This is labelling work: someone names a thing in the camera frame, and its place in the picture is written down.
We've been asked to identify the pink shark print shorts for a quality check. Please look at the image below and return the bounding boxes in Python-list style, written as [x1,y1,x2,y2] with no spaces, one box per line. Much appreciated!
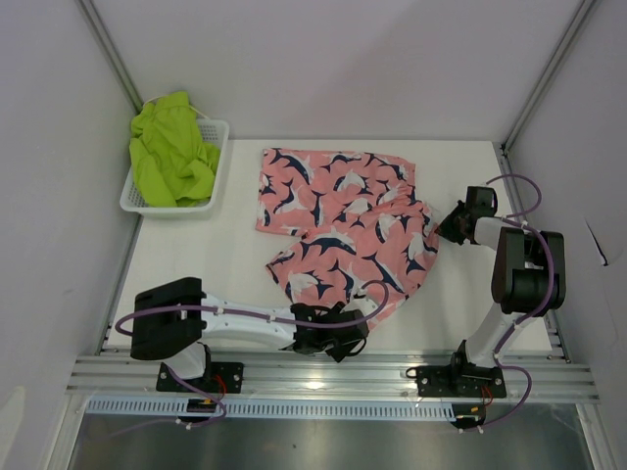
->
[256,148,439,328]

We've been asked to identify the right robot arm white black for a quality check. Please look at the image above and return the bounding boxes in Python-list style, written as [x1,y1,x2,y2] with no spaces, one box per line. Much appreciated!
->
[437,186,566,396]

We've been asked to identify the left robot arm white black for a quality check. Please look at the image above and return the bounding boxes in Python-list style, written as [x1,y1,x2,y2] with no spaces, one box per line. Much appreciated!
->
[130,277,375,392]

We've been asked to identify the lime green shorts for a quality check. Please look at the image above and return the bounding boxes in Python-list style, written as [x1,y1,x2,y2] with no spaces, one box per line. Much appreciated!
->
[129,91,220,208]

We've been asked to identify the white plastic basket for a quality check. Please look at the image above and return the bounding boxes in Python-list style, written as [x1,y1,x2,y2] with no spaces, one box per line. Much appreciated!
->
[120,118,230,218]

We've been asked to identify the aluminium mounting rail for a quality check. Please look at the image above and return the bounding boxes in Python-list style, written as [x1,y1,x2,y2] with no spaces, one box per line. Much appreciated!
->
[66,350,600,403]

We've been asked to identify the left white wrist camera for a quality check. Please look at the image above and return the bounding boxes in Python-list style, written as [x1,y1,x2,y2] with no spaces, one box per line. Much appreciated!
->
[345,294,385,321]

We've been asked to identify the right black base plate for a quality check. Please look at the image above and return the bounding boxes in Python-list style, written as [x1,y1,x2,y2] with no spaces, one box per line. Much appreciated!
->
[405,365,506,399]

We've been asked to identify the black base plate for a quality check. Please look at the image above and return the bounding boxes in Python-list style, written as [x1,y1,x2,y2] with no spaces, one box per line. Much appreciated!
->
[156,362,244,395]
[405,365,506,399]

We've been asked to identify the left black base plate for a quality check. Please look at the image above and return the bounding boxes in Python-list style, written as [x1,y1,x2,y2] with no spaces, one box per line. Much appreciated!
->
[156,362,244,395]

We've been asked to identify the white slotted cable duct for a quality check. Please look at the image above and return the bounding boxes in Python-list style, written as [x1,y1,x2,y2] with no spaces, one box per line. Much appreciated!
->
[85,396,455,422]

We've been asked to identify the right aluminium frame post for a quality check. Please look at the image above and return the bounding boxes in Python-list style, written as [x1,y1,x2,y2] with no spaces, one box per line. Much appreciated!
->
[501,0,602,157]

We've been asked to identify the aluminium frame post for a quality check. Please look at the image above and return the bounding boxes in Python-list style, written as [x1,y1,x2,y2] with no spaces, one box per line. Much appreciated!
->
[74,0,143,114]
[501,0,602,157]

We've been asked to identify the left aluminium frame post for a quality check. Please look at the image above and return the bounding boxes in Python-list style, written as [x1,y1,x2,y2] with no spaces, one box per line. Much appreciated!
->
[74,0,143,114]

